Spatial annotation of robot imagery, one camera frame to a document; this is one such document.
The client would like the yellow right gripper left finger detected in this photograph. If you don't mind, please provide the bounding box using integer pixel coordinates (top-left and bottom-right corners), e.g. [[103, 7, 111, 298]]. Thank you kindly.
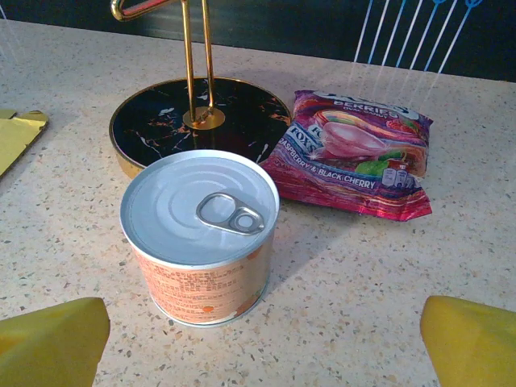
[[0, 297, 111, 387]]

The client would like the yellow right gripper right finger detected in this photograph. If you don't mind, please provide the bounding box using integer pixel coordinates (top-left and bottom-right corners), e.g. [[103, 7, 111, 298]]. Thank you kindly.
[[420, 295, 516, 387]]

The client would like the yellow paper box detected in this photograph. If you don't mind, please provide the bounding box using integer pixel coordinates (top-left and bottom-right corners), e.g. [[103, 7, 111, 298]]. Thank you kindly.
[[0, 108, 50, 178]]

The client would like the orange label tin can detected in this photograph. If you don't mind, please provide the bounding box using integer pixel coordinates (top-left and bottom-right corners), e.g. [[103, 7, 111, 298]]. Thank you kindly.
[[119, 149, 281, 328]]

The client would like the purple berry candy bag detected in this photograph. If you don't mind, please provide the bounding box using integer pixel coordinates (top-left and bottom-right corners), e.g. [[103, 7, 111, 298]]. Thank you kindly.
[[260, 89, 435, 222]]

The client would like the gold stand black marble base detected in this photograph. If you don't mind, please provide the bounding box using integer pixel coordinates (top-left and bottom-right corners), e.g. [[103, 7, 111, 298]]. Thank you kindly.
[[108, 0, 293, 181]]

